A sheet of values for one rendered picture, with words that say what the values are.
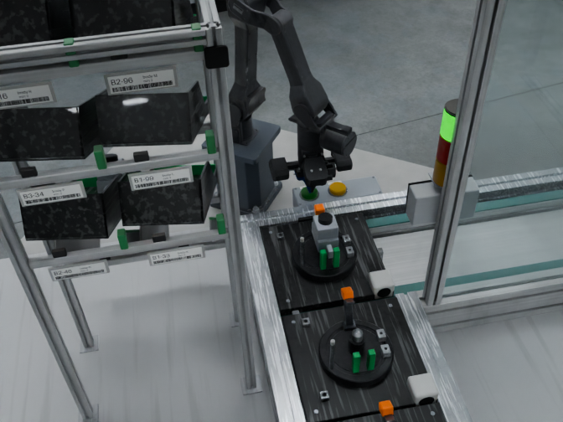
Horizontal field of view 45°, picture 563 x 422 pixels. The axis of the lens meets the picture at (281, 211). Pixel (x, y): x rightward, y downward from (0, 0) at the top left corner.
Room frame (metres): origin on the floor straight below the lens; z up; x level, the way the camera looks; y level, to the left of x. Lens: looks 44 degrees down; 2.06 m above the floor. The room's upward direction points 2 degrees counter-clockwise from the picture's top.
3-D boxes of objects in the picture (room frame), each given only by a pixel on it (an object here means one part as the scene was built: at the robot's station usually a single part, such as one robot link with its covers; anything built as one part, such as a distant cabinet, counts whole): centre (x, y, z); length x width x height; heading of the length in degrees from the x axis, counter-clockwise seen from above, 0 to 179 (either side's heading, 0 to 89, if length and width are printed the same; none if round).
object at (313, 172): (1.14, -0.08, 1.09); 0.07 x 0.07 x 0.06; 8
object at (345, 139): (1.17, -0.11, 1.19); 0.12 x 0.08 x 0.11; 54
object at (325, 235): (0.97, -0.09, 1.06); 0.08 x 0.04 x 0.07; 9
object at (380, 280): (0.90, -0.20, 0.97); 0.05 x 0.05 x 0.04; 9
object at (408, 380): (0.73, -0.13, 1.01); 0.24 x 0.24 x 0.13; 9
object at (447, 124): (0.90, -0.30, 1.38); 0.05 x 0.05 x 0.05
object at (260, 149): (1.31, 0.09, 0.96); 0.15 x 0.15 x 0.20; 64
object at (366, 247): (0.98, -0.09, 0.96); 0.24 x 0.24 x 0.02; 9
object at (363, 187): (1.21, -0.14, 0.93); 0.21 x 0.07 x 0.06; 99
